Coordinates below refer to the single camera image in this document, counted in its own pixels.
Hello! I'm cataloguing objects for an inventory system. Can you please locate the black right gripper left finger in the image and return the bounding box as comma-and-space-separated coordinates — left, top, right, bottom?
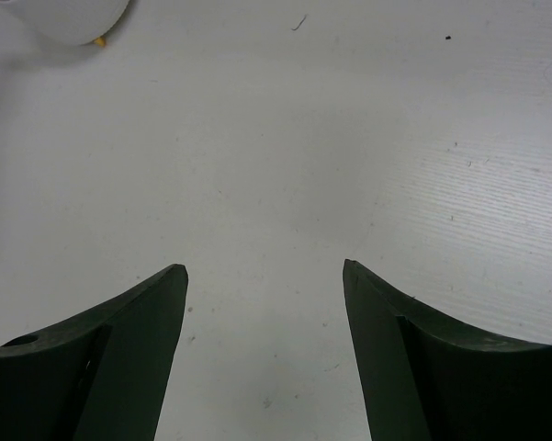
0, 265, 188, 440

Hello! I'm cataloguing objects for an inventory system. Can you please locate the white round divided container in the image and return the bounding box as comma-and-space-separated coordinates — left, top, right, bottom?
0, 0, 130, 46

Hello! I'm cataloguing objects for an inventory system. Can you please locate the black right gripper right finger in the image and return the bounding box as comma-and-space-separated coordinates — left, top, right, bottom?
343, 260, 552, 440

